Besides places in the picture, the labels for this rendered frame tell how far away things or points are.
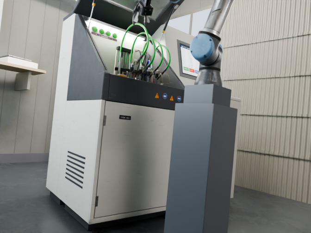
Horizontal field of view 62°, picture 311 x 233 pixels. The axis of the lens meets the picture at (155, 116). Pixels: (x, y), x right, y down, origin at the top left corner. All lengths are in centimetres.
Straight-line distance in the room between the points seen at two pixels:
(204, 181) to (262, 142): 211
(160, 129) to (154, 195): 45
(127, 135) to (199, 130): 52
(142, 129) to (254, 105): 198
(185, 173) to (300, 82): 219
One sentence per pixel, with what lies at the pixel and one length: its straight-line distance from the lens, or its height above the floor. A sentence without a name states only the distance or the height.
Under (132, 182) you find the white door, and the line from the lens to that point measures 170.
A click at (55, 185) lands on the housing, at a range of 216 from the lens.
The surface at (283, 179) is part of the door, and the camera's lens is 326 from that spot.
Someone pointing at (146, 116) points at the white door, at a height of 72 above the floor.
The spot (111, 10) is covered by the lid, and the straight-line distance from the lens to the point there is 219.
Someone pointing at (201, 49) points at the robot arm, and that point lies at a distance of 126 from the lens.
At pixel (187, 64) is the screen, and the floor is 124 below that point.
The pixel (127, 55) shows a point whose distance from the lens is 225.
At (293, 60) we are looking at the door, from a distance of 333.
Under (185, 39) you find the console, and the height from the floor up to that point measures 148.
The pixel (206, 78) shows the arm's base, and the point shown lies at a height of 93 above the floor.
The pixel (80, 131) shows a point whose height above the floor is 58.
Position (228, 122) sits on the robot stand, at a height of 72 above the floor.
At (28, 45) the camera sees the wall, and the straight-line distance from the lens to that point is 395.
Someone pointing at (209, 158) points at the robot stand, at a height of 54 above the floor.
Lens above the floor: 68
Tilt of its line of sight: 2 degrees up
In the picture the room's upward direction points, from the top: 5 degrees clockwise
